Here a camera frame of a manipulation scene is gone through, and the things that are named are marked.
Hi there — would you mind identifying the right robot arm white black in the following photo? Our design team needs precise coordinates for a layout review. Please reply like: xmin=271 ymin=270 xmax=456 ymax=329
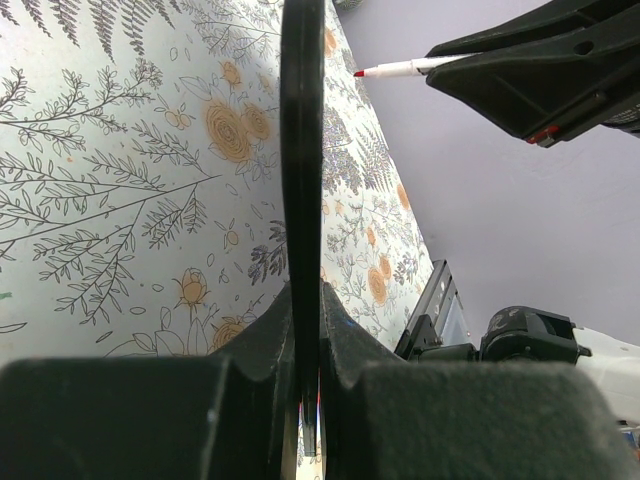
xmin=375 ymin=1 xmax=639 ymax=433

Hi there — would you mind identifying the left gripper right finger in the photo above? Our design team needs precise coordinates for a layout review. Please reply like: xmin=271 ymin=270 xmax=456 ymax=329
xmin=320 ymin=284 xmax=639 ymax=479

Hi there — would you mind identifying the black microphone silver head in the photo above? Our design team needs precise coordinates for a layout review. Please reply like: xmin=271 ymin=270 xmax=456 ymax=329
xmin=334 ymin=0 xmax=364 ymax=11

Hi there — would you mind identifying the small whiteboard black frame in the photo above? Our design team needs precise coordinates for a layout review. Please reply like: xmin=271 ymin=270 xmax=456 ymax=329
xmin=280 ymin=1 xmax=325 ymax=456

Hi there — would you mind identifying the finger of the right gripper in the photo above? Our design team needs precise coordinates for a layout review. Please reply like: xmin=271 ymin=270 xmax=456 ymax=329
xmin=426 ymin=9 xmax=639 ymax=148
xmin=428 ymin=0 xmax=639 ymax=57

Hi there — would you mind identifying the floral patterned table mat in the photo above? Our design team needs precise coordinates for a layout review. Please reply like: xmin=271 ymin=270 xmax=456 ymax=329
xmin=0 ymin=0 xmax=436 ymax=357

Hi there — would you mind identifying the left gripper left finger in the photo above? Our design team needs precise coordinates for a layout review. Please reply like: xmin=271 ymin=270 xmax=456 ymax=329
xmin=1 ymin=287 xmax=298 ymax=479

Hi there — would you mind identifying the red whiteboard marker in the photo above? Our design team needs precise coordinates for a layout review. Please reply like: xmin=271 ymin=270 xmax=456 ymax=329
xmin=353 ymin=53 xmax=475 ymax=78

